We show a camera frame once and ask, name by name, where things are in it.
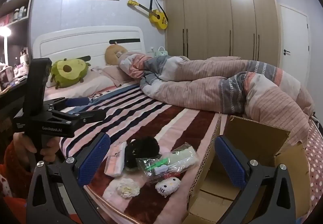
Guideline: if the lit desk lamp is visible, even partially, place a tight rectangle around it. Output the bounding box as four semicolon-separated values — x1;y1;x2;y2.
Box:
0;26;12;65

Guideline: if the pink polka dot sheet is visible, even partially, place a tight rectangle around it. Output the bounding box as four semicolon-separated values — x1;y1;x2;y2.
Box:
303;115;323;214

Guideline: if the striped fleece blanket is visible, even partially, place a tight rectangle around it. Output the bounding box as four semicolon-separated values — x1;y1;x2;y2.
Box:
43;83;222;224

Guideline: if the black fluffy plush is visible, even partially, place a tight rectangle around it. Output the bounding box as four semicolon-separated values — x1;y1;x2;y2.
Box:
125;136;160;170

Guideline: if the white door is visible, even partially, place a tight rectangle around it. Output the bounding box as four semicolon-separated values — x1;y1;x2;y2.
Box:
279;4;310;81

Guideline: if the beige wooden wardrobe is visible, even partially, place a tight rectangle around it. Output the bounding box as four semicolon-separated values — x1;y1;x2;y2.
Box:
163;0;279;68

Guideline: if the cluttered dark desk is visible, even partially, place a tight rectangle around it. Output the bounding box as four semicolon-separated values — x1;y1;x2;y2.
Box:
0;47;29;124

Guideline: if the brown round plush toy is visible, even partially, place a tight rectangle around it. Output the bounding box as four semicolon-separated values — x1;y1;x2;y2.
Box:
105;42;129;66

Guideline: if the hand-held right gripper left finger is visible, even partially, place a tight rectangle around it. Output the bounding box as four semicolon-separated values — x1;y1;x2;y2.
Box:
26;133;111;224

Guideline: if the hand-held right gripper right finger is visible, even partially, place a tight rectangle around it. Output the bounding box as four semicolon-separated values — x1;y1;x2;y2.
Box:
214;135;296;224

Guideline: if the person's left hand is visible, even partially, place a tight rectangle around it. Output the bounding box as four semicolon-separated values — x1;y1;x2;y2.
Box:
10;133;38;165

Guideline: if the white cat plush toy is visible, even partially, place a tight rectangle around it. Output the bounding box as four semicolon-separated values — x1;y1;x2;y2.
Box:
154;176;181;198

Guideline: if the brown cardboard box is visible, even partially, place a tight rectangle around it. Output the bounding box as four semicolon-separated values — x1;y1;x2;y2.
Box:
182;113;312;224

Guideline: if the white plush flower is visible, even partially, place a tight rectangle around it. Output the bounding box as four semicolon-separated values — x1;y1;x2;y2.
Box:
116;178;140;199

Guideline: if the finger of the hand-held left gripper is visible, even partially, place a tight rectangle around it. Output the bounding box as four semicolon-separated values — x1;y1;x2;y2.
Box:
50;109;107;125
44;96;90;111

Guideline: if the pink grey patterned quilt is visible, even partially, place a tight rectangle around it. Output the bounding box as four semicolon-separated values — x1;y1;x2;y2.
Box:
117;52;316;146

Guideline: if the yellow guitar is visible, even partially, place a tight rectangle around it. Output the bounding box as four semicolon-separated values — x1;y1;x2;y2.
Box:
127;0;169;30

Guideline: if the clear bag with green plush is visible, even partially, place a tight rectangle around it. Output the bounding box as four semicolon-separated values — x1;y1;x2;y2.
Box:
136;142;198;184

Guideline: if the wall shelf with items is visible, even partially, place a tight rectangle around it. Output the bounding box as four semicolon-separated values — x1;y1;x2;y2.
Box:
0;0;34;28

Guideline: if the pink pillow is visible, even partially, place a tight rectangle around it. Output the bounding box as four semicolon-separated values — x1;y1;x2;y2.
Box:
91;65;132;87

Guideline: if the white bed headboard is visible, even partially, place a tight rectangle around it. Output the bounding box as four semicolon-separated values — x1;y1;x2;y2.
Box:
33;26;147;81

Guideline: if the avocado plush pillow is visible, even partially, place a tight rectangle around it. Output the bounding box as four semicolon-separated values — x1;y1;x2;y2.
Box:
47;58;92;89

